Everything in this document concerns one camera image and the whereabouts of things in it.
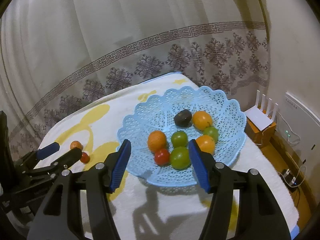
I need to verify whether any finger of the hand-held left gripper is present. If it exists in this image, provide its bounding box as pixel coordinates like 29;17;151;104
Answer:
25;148;83;183
15;142;60;172

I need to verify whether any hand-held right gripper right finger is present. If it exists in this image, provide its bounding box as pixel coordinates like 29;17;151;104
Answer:
188;139;292;240

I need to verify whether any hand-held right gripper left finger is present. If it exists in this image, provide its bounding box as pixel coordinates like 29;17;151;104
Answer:
26;139;132;240

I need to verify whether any large green tomato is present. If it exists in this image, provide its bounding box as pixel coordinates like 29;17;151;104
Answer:
169;146;192;170

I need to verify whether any small green tomato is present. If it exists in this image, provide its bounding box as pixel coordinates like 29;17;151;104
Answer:
202;126;219;143

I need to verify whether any light blue lattice basket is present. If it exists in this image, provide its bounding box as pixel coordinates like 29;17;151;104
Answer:
117;85;247;187

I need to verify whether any dark brown fruit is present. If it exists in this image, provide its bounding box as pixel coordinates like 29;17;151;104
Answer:
174;109;193;127

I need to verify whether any white yellow printed blanket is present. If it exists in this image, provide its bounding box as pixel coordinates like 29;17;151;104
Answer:
32;72;300;240

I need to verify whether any brown cardboard box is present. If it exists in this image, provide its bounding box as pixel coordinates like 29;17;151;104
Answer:
246;121;277;146

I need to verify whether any white router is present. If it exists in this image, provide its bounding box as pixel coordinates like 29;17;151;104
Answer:
244;91;279;132

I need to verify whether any black power adapter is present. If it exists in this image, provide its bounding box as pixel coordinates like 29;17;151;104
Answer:
280;169;298;187

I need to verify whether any beige patterned curtain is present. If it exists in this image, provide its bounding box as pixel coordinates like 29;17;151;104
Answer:
0;0;272;160

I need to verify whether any white cable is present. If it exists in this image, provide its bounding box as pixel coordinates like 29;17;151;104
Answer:
287;164;307;188

